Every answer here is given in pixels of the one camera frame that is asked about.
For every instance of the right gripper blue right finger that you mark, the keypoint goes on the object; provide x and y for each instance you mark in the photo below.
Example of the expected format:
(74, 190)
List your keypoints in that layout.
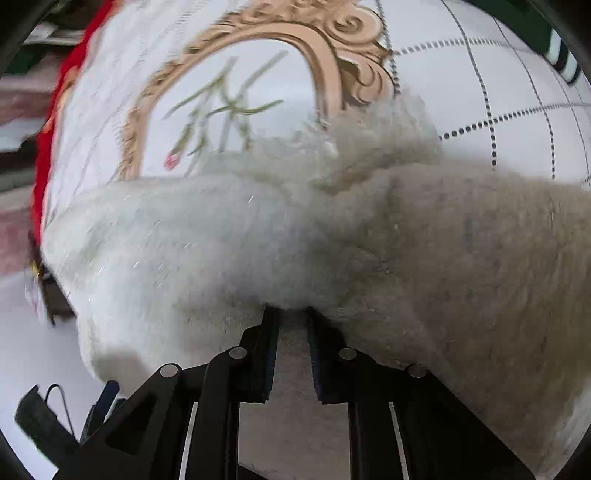
(344, 375)

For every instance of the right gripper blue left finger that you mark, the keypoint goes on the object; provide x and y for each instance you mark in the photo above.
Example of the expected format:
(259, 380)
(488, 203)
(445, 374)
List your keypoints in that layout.
(241, 374)

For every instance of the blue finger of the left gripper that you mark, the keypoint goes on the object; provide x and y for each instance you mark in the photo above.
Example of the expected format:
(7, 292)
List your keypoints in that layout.
(99, 410)

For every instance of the red floral blanket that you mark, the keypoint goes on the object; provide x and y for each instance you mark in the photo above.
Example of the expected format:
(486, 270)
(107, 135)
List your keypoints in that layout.
(68, 74)

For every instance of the white floral patterned cloth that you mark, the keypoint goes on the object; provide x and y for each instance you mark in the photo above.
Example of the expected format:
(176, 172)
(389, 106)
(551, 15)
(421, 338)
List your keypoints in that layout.
(168, 82)

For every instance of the folded green striped garment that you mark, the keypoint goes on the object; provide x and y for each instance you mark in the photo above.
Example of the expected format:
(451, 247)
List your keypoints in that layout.
(530, 26)

